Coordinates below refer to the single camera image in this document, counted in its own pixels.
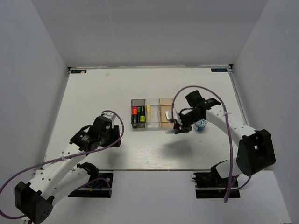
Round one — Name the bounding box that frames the blue translucent glue stick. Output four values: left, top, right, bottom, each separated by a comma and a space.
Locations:
165, 129, 174, 134

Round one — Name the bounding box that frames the blue white tape roll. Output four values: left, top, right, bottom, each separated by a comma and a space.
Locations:
193, 119, 207, 132

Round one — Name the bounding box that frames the orange cap black highlighter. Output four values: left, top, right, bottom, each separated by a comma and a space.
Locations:
132, 110, 138, 124

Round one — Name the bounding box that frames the yellow cap black highlighter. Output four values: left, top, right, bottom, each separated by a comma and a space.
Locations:
139, 106, 146, 123

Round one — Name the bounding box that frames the green cap black highlighter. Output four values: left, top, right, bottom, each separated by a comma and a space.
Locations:
137, 106, 141, 122

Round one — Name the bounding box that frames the yellow translucent glue stick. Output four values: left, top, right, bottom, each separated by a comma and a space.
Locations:
146, 105, 151, 123

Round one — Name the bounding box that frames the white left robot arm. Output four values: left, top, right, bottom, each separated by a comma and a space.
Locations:
14, 111, 121, 224

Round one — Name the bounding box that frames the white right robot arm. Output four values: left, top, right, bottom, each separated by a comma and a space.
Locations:
165, 91, 276, 186

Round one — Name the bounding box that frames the orange translucent plastic container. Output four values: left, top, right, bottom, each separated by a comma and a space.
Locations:
159, 98, 173, 129

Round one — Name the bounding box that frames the clear plastic container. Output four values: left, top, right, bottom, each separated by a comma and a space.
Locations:
145, 98, 161, 130

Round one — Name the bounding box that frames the dark grey plastic container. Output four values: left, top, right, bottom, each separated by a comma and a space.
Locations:
131, 99, 146, 128

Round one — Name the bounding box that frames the right blue corner label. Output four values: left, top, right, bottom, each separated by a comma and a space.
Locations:
211, 68, 228, 72

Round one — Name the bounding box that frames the blue corner label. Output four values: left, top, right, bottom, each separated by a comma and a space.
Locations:
211, 68, 228, 72
71, 70, 87, 74

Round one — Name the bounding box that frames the left blue corner label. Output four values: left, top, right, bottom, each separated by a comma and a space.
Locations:
71, 70, 87, 74

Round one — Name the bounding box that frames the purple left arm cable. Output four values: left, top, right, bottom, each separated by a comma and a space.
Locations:
0, 110, 125, 219

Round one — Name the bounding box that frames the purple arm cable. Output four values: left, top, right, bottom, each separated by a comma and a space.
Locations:
171, 85, 252, 203
0, 110, 125, 219

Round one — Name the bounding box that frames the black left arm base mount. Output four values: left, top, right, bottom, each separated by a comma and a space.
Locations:
67, 172, 114, 198

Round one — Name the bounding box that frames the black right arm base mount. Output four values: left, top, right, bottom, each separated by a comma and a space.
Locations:
191, 160, 230, 199

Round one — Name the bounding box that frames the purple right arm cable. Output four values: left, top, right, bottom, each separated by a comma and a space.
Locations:
171, 85, 252, 203

